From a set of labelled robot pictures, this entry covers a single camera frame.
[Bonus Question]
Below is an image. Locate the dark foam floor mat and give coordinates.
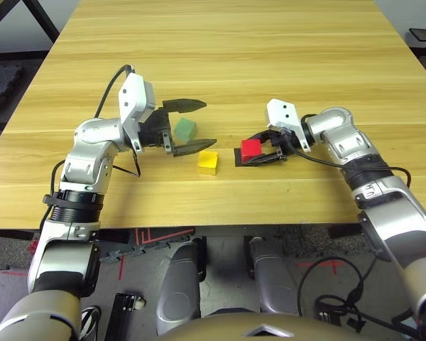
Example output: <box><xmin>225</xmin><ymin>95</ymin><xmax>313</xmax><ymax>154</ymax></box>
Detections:
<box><xmin>0</xmin><ymin>65</ymin><xmax>24</xmax><ymax>114</ymax></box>

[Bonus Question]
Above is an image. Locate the black tray stand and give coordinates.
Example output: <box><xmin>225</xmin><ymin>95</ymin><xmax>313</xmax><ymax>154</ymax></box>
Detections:
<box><xmin>408</xmin><ymin>27</ymin><xmax>426</xmax><ymax>50</ymax></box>

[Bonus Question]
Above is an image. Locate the black right camera cable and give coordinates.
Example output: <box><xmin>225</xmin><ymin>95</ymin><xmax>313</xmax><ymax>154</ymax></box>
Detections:
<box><xmin>285</xmin><ymin>129</ymin><xmax>412</xmax><ymax>188</ymax></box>

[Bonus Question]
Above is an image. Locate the black camera cable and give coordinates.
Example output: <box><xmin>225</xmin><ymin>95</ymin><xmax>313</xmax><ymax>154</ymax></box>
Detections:
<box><xmin>285</xmin><ymin>129</ymin><xmax>412</xmax><ymax>188</ymax></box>
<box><xmin>38</xmin><ymin>63</ymin><xmax>136</xmax><ymax>232</ymax></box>

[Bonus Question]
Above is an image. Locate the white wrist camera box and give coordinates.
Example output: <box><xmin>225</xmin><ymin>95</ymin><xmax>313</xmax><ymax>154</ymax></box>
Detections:
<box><xmin>117</xmin><ymin>72</ymin><xmax>156</xmax><ymax>154</ymax></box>
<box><xmin>266</xmin><ymin>98</ymin><xmax>312</xmax><ymax>153</ymax></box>

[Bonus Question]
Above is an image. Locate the black metal frame bar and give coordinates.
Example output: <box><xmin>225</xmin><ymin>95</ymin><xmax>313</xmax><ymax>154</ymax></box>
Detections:
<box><xmin>0</xmin><ymin>0</ymin><xmax>61</xmax><ymax>45</ymax></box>

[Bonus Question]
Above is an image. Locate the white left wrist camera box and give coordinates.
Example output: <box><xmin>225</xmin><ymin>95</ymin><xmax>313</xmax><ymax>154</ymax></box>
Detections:
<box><xmin>117</xmin><ymin>72</ymin><xmax>156</xmax><ymax>154</ymax></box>

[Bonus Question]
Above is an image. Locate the red wooden block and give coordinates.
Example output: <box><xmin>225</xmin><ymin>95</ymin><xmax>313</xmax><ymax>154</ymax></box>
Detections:
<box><xmin>241</xmin><ymin>139</ymin><xmax>263</xmax><ymax>163</ymax></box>

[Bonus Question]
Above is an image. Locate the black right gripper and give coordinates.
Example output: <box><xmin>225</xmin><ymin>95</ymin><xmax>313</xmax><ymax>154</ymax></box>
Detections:
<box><xmin>244</xmin><ymin>127</ymin><xmax>298</xmax><ymax>167</ymax></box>

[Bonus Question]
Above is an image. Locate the black left camera cable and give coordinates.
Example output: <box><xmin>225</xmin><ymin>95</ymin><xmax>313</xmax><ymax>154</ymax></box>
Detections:
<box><xmin>38</xmin><ymin>63</ymin><xmax>136</xmax><ymax>232</ymax></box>

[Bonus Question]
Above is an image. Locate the grey left robot leg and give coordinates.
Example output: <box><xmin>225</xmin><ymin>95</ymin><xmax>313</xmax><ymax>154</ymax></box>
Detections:
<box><xmin>155</xmin><ymin>241</ymin><xmax>202</xmax><ymax>337</ymax></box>

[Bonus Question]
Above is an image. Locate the black floor cable loop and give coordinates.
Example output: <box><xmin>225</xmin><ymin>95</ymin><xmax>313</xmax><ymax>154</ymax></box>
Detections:
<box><xmin>297</xmin><ymin>255</ymin><xmax>423</xmax><ymax>338</ymax></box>

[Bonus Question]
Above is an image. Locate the black square marker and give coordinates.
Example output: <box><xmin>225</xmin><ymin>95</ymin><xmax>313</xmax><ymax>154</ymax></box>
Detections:
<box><xmin>233</xmin><ymin>147</ymin><xmax>264</xmax><ymax>167</ymax></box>

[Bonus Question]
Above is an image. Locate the grey robot leg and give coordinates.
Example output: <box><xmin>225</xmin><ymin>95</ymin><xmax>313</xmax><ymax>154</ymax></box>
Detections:
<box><xmin>248</xmin><ymin>236</ymin><xmax>301</xmax><ymax>317</ymax></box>
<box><xmin>155</xmin><ymin>241</ymin><xmax>202</xmax><ymax>337</ymax></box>

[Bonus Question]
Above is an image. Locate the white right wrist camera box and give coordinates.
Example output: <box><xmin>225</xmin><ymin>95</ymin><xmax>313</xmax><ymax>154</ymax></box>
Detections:
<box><xmin>266</xmin><ymin>98</ymin><xmax>312</xmax><ymax>153</ymax></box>

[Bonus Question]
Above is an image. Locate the olive robot torso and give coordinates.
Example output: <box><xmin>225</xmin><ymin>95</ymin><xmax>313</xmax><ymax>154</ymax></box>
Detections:
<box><xmin>155</xmin><ymin>312</ymin><xmax>363</xmax><ymax>341</ymax></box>

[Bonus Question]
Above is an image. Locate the grey foam edge strip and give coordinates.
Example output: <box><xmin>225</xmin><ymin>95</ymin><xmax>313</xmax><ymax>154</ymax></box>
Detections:
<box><xmin>99</xmin><ymin>241</ymin><xmax>171</xmax><ymax>264</ymax></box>

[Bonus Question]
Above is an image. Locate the black mat with red lines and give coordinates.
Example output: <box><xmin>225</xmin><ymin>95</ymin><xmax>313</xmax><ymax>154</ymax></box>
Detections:
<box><xmin>134</xmin><ymin>227</ymin><xmax>195</xmax><ymax>246</ymax></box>

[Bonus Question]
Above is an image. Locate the thin black left wrist wire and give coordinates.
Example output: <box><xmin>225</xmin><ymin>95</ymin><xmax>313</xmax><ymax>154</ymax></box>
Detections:
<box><xmin>111</xmin><ymin>151</ymin><xmax>142</xmax><ymax>178</ymax></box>

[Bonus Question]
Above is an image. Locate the grey right robot leg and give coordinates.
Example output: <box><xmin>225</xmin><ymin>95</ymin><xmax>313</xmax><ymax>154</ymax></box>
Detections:
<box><xmin>248</xmin><ymin>236</ymin><xmax>301</xmax><ymax>317</ymax></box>

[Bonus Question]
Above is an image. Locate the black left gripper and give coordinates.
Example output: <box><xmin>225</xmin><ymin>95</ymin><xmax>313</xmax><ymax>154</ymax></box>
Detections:
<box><xmin>138</xmin><ymin>98</ymin><xmax>217</xmax><ymax>158</ymax></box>

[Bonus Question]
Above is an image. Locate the green wooden block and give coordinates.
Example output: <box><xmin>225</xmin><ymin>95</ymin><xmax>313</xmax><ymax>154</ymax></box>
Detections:
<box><xmin>173</xmin><ymin>117</ymin><xmax>198</xmax><ymax>144</ymax></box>

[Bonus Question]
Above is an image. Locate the yellow wooden block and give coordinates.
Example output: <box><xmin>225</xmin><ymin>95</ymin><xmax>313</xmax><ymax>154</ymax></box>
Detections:
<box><xmin>197</xmin><ymin>150</ymin><xmax>219</xmax><ymax>176</ymax></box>

